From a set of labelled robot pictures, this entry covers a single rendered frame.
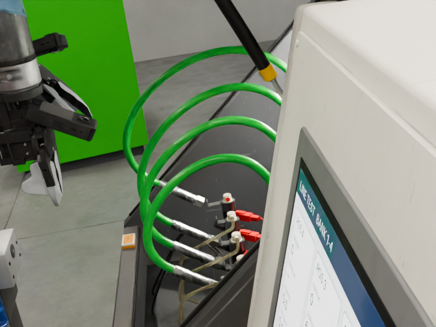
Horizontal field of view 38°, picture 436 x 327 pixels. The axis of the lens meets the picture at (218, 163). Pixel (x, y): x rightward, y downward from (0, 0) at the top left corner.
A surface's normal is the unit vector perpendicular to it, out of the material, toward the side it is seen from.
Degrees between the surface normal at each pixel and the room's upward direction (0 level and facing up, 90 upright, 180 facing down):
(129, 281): 0
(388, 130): 76
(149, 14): 90
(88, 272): 0
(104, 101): 90
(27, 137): 90
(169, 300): 0
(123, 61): 90
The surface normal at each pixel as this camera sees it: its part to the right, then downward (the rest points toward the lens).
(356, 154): -0.99, -0.07
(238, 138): 0.08, 0.37
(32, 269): -0.13, -0.92
